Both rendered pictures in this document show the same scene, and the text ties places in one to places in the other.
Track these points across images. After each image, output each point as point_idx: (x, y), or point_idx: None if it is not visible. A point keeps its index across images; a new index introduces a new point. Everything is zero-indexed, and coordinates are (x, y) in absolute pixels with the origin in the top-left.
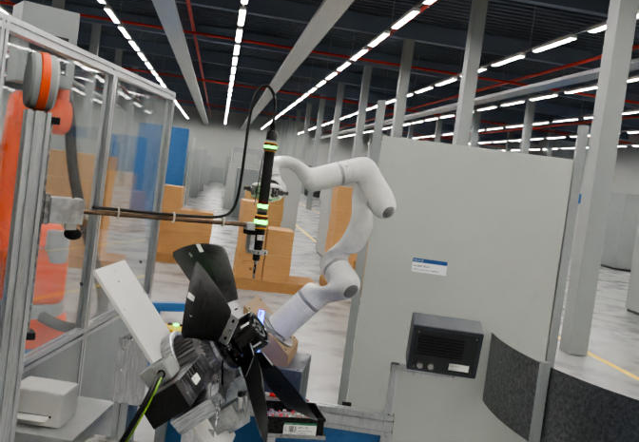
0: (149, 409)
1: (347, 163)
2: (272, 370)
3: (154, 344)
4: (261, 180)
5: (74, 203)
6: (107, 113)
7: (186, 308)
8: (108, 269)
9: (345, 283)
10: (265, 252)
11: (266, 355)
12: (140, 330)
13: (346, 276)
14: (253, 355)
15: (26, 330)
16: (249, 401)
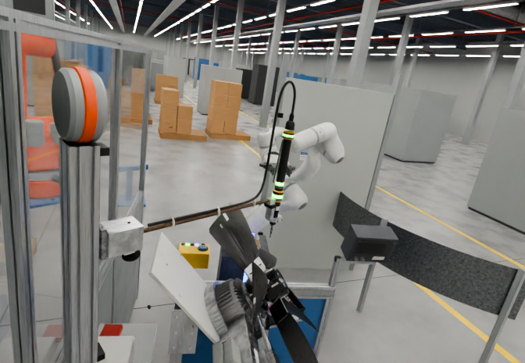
0: None
1: (320, 129)
2: (287, 303)
3: (203, 311)
4: (261, 148)
5: (133, 233)
6: (117, 84)
7: (253, 314)
8: (158, 258)
9: (300, 202)
10: (281, 218)
11: None
12: (193, 307)
13: (301, 197)
14: (287, 311)
15: (96, 358)
16: None
